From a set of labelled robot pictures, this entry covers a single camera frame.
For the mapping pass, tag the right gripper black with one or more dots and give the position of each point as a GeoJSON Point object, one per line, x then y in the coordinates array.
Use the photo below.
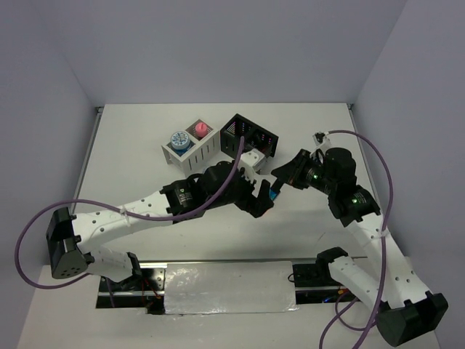
{"type": "Point", "coordinates": [290, 171]}

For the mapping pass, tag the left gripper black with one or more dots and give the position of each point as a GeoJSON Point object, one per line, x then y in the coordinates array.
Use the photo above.
{"type": "Point", "coordinates": [250, 203]}

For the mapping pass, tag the blue highlighter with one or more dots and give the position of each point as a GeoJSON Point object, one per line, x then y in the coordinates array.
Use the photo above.
{"type": "Point", "coordinates": [275, 189]}

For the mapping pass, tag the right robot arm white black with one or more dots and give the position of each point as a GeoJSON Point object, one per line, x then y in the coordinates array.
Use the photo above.
{"type": "Point", "coordinates": [404, 305]}

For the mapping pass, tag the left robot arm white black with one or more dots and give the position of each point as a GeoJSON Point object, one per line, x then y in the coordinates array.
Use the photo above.
{"type": "Point", "coordinates": [77, 242]}

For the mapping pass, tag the black two-slot organizer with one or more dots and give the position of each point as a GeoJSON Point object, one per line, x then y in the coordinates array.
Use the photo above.
{"type": "Point", "coordinates": [256, 138]}

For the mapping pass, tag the white two-slot organizer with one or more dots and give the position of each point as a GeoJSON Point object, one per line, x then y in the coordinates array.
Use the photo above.
{"type": "Point", "coordinates": [200, 153]}

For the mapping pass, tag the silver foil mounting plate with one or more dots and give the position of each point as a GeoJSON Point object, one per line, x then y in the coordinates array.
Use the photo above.
{"type": "Point", "coordinates": [212, 288]}

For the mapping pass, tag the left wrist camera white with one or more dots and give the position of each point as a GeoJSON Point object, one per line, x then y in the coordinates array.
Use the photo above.
{"type": "Point", "coordinates": [254, 160]}

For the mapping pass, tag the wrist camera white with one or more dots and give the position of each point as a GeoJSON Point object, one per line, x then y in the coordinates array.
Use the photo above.
{"type": "Point", "coordinates": [254, 160]}
{"type": "Point", "coordinates": [322, 141]}

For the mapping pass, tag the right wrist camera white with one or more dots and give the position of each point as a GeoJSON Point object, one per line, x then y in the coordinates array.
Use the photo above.
{"type": "Point", "coordinates": [322, 141]}

